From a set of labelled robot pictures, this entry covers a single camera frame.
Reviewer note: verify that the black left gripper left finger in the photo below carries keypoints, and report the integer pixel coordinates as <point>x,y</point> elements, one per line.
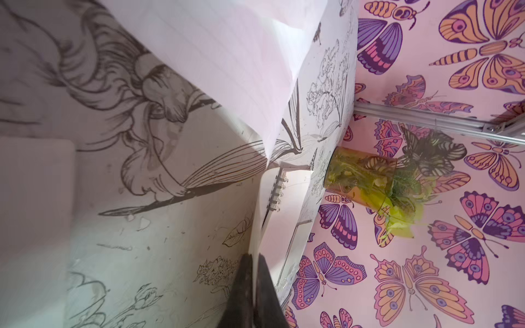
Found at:
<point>239,310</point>

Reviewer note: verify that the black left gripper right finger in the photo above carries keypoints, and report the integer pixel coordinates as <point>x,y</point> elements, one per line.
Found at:
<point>269,313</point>

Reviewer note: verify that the CAMP B5 spiral notebook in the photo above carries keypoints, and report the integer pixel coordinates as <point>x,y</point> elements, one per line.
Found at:
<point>276,226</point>

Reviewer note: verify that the amber glass plant vase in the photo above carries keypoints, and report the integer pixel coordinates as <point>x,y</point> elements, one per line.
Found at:
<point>362,177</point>

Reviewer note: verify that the green leafy plant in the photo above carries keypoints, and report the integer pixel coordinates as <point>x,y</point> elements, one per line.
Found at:
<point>423,170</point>

